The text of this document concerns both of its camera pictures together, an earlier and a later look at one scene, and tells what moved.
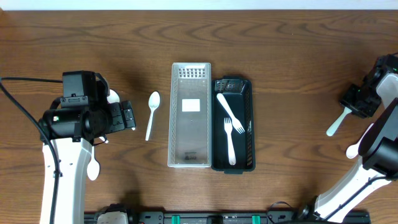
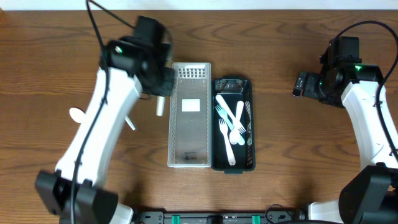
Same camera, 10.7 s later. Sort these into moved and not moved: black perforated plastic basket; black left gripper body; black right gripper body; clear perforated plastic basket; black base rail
Moved: black left gripper body; black right gripper body
Not moved: black base rail; clear perforated plastic basket; black perforated plastic basket
